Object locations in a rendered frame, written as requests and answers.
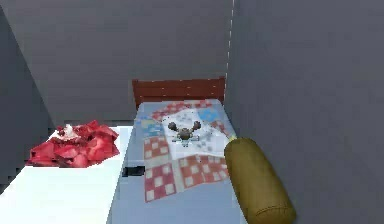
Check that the red patchwork quilt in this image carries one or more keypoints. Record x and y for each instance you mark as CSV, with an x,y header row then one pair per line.
x,y
166,176

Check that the red crumpled cloth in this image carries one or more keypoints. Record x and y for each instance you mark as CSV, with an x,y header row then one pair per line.
x,y
80,148

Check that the brown teddy bear doll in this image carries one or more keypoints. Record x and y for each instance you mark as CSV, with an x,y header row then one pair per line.
x,y
184,132

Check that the small black flat object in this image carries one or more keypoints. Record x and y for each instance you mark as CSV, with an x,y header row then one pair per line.
x,y
133,171

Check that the bed with red-brown headboard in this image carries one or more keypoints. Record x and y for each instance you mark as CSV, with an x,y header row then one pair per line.
x,y
186,206

